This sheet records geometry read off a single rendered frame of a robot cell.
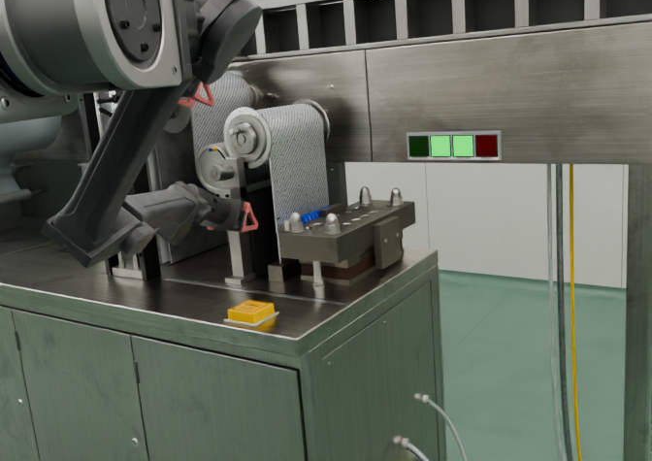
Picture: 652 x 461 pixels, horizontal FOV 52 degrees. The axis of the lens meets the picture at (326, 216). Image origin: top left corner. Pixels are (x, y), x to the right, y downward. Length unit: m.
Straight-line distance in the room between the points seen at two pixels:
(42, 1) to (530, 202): 3.80
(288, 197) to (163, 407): 0.58
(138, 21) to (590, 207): 3.68
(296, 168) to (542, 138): 0.59
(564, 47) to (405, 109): 0.42
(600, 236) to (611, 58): 2.59
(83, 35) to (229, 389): 1.12
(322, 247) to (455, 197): 2.85
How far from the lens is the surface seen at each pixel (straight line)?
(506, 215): 4.22
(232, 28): 0.67
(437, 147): 1.72
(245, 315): 1.39
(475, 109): 1.68
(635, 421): 1.99
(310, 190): 1.74
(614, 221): 4.07
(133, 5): 0.53
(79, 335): 1.85
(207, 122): 1.79
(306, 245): 1.53
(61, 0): 0.50
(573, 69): 1.61
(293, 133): 1.67
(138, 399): 1.76
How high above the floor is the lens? 1.39
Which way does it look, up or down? 12 degrees down
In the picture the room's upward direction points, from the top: 5 degrees counter-clockwise
